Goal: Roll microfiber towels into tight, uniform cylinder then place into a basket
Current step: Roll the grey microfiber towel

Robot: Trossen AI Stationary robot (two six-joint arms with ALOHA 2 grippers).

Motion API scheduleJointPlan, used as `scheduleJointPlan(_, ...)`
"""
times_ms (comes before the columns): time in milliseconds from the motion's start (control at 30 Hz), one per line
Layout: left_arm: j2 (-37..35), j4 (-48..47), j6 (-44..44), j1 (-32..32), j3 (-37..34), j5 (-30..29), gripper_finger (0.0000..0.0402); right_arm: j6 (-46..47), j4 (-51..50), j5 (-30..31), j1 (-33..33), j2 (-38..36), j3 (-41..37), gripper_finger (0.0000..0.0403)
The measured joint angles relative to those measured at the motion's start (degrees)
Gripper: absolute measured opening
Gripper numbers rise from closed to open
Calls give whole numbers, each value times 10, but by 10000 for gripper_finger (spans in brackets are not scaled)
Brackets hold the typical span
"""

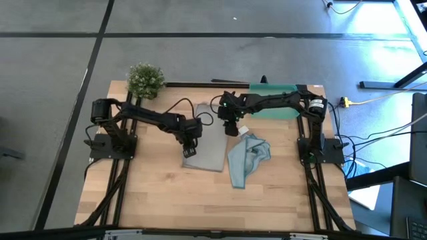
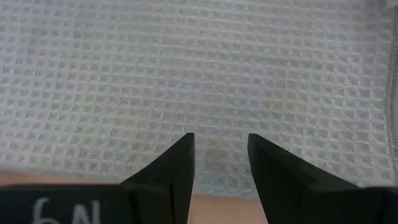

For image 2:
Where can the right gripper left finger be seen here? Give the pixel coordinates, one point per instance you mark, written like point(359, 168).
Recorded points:
point(168, 186)

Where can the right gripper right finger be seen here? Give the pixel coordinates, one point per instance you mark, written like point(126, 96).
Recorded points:
point(286, 186)

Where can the grey waffle microfiber towel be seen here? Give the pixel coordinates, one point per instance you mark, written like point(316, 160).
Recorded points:
point(199, 87)

